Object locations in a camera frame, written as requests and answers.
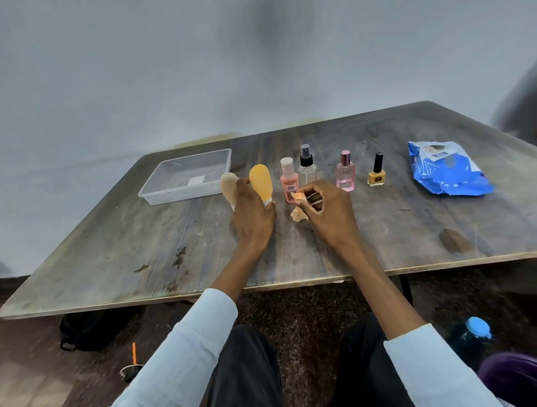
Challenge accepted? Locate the person's leg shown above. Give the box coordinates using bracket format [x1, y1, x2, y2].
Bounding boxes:
[206, 325, 284, 407]
[331, 312, 415, 407]

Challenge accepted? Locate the dark bottle with blue cap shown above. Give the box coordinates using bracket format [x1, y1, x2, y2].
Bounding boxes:
[446, 316, 493, 371]

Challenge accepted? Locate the clear plastic rectangular container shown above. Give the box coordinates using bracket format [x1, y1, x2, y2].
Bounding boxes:
[138, 148, 232, 206]

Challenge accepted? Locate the person's right hand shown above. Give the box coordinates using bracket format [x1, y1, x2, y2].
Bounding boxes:
[295, 179, 362, 255]

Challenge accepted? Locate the purple plastic bin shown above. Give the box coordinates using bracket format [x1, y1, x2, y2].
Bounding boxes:
[477, 352, 537, 407]

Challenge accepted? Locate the pink glass perfume bottle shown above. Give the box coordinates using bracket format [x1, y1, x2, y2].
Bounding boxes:
[336, 150, 356, 192]

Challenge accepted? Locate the person's left leg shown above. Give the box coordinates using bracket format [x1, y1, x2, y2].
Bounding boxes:
[206, 325, 284, 407]

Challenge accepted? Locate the person's right forearm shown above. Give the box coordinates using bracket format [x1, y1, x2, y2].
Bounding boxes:
[341, 241, 504, 407]

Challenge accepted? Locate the pink bottle with white cap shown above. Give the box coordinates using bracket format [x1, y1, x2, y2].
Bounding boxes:
[280, 157, 299, 204]

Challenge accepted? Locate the black bag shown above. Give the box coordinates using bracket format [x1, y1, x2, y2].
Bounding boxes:
[59, 305, 147, 352]

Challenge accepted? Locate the yellow nail polish bottle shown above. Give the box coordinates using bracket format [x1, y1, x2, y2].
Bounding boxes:
[367, 153, 386, 188]

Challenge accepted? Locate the person's left forearm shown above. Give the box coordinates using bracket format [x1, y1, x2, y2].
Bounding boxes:
[111, 247, 269, 407]

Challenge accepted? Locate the person's left hand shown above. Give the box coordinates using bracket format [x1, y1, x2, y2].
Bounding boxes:
[232, 178, 278, 253]

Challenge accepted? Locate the blue wet wipes pack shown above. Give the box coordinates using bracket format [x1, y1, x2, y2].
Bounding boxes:
[408, 141, 495, 196]

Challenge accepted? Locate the person's right leg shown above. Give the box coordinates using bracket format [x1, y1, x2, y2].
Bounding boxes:
[331, 312, 415, 407]

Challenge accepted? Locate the black table leg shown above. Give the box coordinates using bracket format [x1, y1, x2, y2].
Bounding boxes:
[399, 275, 415, 307]

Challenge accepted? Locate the beige tissue piece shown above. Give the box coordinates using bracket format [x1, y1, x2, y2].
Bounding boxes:
[290, 192, 309, 223]

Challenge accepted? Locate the small black round bowl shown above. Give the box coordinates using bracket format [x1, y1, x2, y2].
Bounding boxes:
[119, 364, 144, 383]

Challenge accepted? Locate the clear spray bottle black cap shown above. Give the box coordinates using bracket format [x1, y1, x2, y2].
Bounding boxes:
[298, 144, 318, 187]

